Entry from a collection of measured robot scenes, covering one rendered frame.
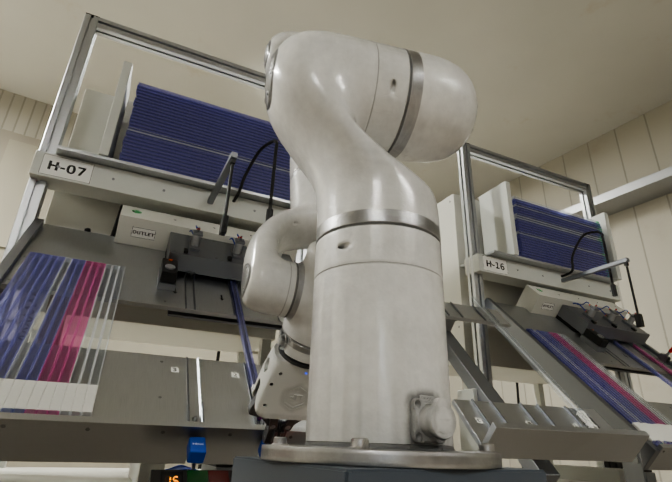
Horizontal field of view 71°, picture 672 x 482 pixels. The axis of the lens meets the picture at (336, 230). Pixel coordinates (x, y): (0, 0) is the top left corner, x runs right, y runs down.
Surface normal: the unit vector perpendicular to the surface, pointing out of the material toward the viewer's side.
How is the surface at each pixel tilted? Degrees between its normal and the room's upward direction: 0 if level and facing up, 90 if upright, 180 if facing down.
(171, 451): 133
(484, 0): 180
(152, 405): 43
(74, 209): 90
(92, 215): 90
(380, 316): 90
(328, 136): 123
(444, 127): 141
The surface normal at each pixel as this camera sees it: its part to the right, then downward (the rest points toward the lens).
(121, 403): 0.32, -0.91
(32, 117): 0.53, -0.33
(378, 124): 0.10, 0.62
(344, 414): -0.44, -0.38
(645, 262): -0.85, -0.24
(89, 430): 0.29, 0.37
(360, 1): -0.04, 0.91
